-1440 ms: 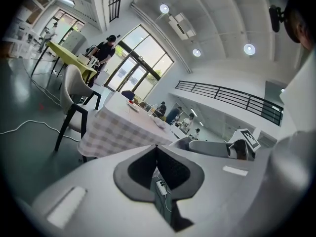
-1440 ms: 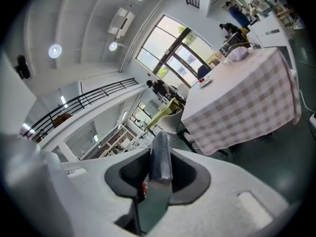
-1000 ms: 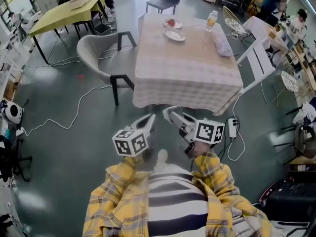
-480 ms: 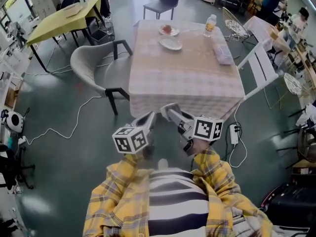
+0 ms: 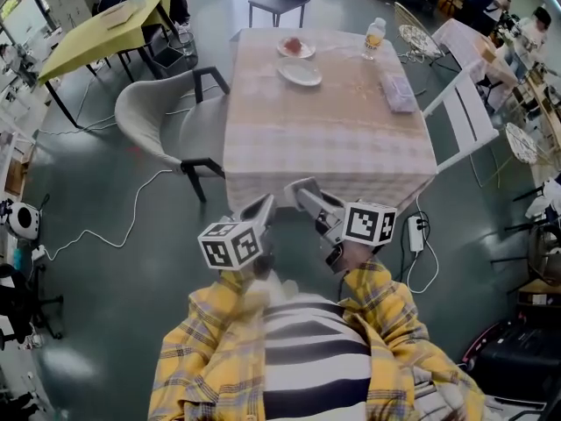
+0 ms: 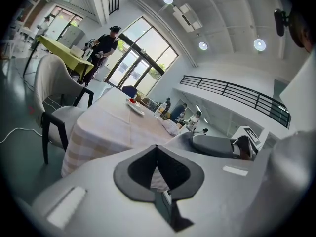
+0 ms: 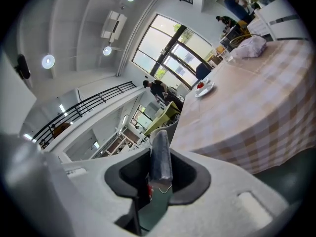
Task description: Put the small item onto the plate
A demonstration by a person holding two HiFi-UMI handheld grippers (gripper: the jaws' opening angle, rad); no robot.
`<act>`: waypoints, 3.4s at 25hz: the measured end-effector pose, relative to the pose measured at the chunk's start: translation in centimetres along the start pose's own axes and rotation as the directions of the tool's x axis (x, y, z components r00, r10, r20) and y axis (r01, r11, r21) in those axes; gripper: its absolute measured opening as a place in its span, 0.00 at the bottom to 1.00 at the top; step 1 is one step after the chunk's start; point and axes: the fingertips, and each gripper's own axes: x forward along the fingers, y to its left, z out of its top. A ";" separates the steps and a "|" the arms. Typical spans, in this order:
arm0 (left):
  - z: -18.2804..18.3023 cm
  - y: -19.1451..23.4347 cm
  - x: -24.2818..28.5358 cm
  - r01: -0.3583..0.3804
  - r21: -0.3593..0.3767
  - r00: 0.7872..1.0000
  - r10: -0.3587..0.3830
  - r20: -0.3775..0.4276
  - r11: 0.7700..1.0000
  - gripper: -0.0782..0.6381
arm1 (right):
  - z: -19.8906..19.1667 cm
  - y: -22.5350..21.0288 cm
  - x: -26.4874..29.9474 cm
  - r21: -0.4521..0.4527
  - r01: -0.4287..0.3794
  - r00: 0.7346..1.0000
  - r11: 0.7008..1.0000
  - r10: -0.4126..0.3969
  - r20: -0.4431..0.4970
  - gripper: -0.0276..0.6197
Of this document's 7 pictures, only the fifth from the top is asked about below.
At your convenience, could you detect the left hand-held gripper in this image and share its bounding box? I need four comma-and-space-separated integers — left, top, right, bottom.
196, 194, 276, 280

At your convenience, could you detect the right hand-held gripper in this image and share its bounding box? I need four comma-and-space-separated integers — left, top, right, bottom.
283, 176, 398, 275

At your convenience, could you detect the person's right forearm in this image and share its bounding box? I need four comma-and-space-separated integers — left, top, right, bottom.
341, 259, 487, 421

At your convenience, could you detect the person's left forearm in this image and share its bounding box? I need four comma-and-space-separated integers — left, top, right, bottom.
147, 272, 268, 421

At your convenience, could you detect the small white plate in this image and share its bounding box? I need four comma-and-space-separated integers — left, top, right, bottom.
276, 36, 316, 60

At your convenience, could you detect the table with checked tablecloth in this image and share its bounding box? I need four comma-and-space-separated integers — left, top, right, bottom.
223, 27, 439, 218

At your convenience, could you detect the person's white shoe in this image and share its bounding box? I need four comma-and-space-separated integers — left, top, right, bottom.
258, 278, 299, 302

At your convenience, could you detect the white power strip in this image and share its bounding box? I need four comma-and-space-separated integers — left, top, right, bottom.
407, 215, 425, 253

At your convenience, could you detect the purple wet wipes packet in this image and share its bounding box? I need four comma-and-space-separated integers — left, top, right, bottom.
379, 71, 418, 114

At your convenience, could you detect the grey armchair with black legs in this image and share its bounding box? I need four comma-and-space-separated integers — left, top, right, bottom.
114, 66, 231, 204

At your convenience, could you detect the person's striped shirt torso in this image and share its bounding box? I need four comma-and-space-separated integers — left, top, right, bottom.
260, 294, 435, 421

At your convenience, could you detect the plastic bottle with yellow label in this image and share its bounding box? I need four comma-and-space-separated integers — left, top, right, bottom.
361, 17, 387, 61

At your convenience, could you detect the black square bin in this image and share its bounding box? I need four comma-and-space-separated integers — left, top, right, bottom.
153, 37, 194, 72

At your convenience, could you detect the white slatted chair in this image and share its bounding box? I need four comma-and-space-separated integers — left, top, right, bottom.
421, 61, 501, 175

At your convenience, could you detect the dark grey dining chair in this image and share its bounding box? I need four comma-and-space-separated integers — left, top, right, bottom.
248, 0, 319, 28

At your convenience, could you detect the small table with checked cloth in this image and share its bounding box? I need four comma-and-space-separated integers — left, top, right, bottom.
431, 18, 518, 113

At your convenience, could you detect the yellow-green table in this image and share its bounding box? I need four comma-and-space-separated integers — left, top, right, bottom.
38, 0, 185, 129

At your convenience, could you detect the white cloth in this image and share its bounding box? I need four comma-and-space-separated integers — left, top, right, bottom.
525, 177, 561, 218

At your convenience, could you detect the white and black round device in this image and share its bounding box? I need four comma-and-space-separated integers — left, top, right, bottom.
0, 199, 43, 240

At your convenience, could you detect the pale wooden tissue box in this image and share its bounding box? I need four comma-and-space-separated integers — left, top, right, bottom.
100, 2, 135, 29

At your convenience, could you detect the wooden counter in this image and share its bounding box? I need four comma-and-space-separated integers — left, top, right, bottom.
503, 59, 561, 183

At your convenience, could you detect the brown cardboard box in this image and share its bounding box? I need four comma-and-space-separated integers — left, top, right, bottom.
516, 278, 561, 319

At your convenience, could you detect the black office chair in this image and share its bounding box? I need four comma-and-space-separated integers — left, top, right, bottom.
0, 263, 65, 350

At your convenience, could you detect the black hard case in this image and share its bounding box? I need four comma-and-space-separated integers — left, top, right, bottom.
459, 320, 561, 405

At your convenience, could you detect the long white floor cable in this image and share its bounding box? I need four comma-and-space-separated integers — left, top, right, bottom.
43, 168, 174, 262

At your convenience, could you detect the white power strip cable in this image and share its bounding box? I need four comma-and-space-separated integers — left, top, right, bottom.
401, 195, 440, 295

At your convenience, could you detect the black wire basket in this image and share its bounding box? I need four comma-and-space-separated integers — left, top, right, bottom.
174, 31, 198, 59

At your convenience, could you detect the gold wire chair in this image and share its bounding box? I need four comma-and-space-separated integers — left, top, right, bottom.
471, 122, 553, 190
393, 1, 446, 65

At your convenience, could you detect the black wire chair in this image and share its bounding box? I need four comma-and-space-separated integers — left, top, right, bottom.
490, 221, 561, 296

